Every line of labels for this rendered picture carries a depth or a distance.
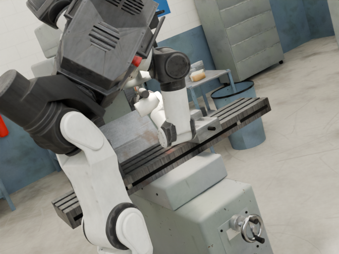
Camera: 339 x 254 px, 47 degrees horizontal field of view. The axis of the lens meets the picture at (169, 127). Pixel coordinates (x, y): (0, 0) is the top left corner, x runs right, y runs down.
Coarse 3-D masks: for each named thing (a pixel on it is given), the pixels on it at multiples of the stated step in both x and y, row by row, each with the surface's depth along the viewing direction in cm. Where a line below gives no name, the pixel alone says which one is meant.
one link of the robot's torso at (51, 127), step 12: (60, 108) 106; (72, 108) 109; (48, 120) 103; (60, 120) 105; (36, 132) 104; (48, 132) 104; (60, 132) 105; (48, 144) 108; (60, 144) 106; (72, 144) 108
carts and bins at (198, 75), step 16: (192, 64) 441; (192, 80) 414; (208, 80) 396; (192, 96) 393; (224, 96) 392; (240, 96) 391; (256, 96) 411; (208, 112) 478; (256, 128) 405; (240, 144) 411; (256, 144) 409
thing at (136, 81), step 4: (136, 76) 176; (148, 76) 180; (132, 80) 175; (136, 80) 176; (140, 80) 178; (144, 80) 179; (128, 84) 175; (132, 84) 176; (136, 84) 177; (124, 88) 176; (128, 88) 176
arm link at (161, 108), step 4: (156, 92) 165; (156, 96) 163; (160, 96) 162; (160, 100) 161; (160, 104) 159; (156, 108) 158; (160, 108) 158; (152, 112) 158; (156, 112) 157; (152, 116) 158
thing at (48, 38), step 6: (42, 24) 227; (36, 30) 240; (42, 30) 230; (48, 30) 221; (54, 30) 213; (60, 30) 206; (36, 36) 245; (42, 36) 235; (48, 36) 226; (54, 36) 217; (60, 36) 209; (42, 42) 240; (48, 42) 230; (54, 42) 221; (42, 48) 245; (48, 48) 235; (54, 48) 226; (48, 54) 241; (54, 54) 232
